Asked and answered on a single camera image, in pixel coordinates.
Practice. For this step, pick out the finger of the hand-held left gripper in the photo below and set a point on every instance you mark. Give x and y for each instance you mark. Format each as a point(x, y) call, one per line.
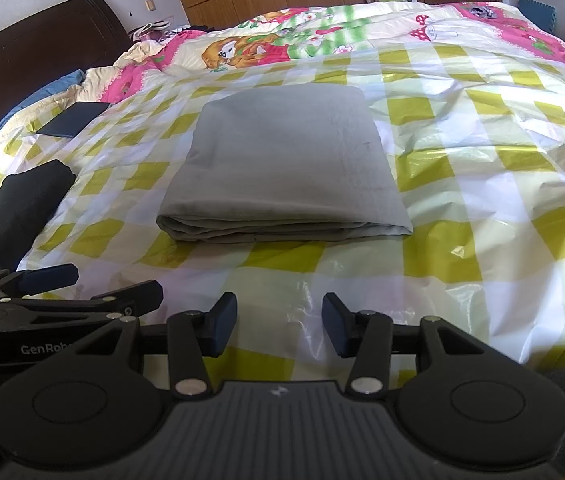
point(52, 277)
point(132, 295)

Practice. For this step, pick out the blue pillow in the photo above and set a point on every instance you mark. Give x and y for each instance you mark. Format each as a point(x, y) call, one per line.
point(47, 92)

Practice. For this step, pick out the blue foam mat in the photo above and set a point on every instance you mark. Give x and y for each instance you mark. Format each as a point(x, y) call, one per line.
point(537, 15)

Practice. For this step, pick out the grey pants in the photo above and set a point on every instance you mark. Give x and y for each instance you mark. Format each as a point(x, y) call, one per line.
point(282, 170)

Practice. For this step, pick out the dark blue notebook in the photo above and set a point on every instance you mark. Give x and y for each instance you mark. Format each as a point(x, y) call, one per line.
point(75, 119)

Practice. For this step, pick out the cartoon printed quilt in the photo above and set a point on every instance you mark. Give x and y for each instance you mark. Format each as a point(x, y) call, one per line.
point(272, 40)

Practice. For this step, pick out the yellow checked plastic sheet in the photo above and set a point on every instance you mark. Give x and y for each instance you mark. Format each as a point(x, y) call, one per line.
point(487, 185)

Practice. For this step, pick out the dark wooden headboard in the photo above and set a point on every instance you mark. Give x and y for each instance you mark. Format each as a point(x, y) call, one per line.
point(27, 55)

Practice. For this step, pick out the white striped bag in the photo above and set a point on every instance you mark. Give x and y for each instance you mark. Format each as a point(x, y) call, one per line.
point(152, 29)

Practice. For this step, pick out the black folded cloth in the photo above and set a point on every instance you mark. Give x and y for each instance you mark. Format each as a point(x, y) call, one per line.
point(22, 205)

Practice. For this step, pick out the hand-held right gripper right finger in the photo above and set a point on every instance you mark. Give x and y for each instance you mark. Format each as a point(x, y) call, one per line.
point(337, 325)

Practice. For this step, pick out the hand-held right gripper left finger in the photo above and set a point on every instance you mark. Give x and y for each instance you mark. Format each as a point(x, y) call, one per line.
point(222, 325)

